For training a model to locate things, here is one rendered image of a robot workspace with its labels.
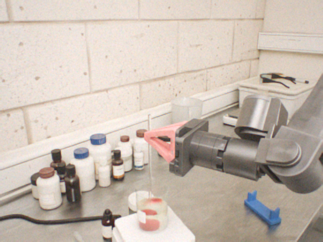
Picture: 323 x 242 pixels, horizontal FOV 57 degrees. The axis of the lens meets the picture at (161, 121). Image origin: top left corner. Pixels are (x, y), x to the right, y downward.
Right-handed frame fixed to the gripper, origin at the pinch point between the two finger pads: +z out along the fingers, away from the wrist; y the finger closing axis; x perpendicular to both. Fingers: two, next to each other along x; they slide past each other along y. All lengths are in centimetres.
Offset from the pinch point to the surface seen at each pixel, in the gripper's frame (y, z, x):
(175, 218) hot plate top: -2.2, -4.4, 17.5
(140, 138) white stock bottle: -32.3, 24.4, 17.6
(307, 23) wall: -144, -10, -16
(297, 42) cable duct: -140, -6, -7
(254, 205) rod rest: -26.1, -14.7, 25.3
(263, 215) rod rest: -23.3, -17.8, 25.3
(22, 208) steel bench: 4.1, 36.4, 26.5
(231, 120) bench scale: -82, 10, 24
